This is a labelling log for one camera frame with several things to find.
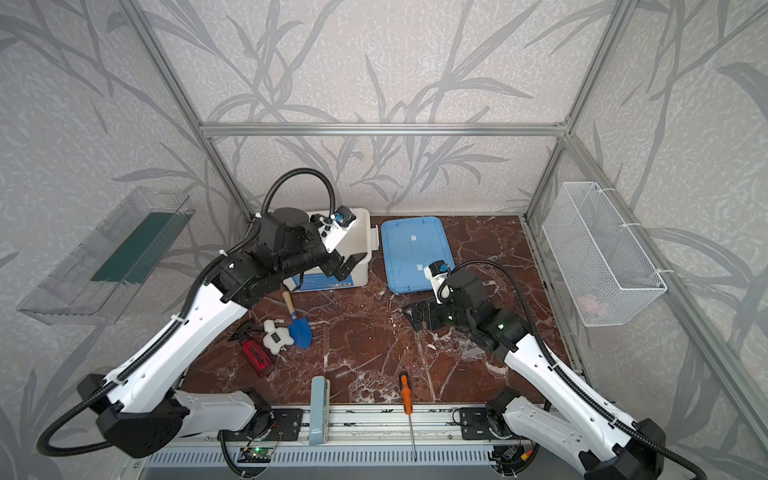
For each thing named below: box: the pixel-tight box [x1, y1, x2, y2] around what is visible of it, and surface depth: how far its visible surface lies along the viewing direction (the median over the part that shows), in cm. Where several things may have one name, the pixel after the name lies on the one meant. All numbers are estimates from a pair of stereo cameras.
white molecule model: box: [262, 319, 295, 356], surface depth 86 cm
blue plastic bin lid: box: [381, 217, 456, 294], surface depth 111 cm
